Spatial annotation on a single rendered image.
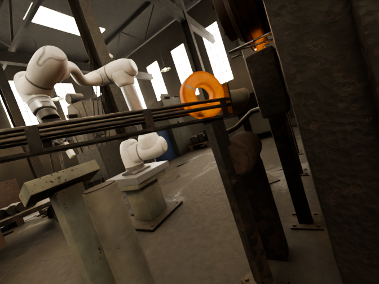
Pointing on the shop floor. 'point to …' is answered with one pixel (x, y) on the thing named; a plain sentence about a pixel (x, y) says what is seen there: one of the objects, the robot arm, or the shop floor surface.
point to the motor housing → (259, 193)
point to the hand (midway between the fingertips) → (68, 150)
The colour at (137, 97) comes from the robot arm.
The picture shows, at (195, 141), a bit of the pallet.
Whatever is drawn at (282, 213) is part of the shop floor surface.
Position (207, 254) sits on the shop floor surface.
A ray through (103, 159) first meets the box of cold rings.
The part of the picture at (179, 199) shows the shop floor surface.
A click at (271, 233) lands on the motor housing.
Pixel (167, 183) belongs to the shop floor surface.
